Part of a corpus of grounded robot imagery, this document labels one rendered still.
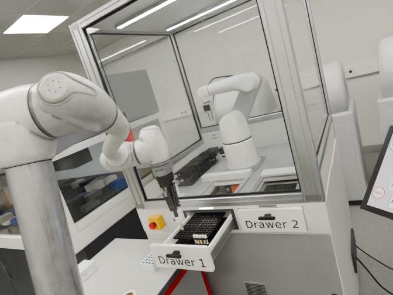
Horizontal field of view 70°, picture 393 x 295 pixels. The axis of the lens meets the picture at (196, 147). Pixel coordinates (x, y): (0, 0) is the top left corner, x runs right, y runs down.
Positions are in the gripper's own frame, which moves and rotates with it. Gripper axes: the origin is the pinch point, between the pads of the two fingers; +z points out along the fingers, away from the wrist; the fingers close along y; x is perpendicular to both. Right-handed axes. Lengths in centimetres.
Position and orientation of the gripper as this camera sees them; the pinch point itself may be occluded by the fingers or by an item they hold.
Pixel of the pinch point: (178, 215)
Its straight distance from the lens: 129.4
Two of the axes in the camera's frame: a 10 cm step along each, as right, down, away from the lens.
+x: 9.5, -2.4, -2.2
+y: -1.6, 2.5, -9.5
